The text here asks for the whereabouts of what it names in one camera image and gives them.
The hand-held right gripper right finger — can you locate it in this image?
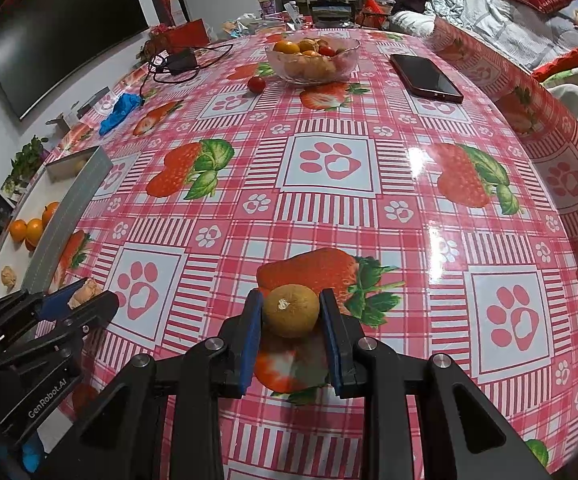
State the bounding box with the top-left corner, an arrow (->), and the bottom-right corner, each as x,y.
320,288 -> 552,480

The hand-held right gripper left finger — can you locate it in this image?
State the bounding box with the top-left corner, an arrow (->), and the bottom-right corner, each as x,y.
39,290 -> 264,480

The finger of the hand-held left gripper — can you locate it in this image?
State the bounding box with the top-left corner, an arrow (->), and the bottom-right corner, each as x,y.
0,280 -> 88,341
0,291 -> 120,368

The white tray grey rim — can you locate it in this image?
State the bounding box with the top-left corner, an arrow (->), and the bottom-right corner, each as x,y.
0,146 -> 114,306

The green potted plant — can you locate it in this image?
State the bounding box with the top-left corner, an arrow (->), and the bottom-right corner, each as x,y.
4,136 -> 50,196

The open cardboard box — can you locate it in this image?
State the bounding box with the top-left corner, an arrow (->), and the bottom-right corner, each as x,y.
49,110 -> 82,136

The blue cloth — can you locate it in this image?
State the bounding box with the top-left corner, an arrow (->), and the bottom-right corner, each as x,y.
99,92 -> 144,136

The black television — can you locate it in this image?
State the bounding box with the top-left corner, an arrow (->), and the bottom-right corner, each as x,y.
0,0 -> 152,121

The black power adapter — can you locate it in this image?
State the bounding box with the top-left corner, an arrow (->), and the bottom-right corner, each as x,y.
166,49 -> 200,75

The clear glass bowl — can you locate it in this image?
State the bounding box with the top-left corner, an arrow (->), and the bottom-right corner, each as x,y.
264,36 -> 362,85

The dark smartphone red case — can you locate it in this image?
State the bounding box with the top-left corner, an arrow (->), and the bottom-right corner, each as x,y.
389,53 -> 464,104

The stack of red gift boxes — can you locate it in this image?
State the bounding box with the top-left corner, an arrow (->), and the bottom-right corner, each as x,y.
141,19 -> 210,56

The black box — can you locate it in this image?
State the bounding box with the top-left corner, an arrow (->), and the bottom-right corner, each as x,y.
309,2 -> 357,28

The red bag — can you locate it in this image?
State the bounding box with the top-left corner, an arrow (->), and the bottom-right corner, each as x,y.
359,0 -> 394,28

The sofa with white quilt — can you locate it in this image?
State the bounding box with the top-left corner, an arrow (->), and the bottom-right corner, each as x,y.
389,0 -> 578,126

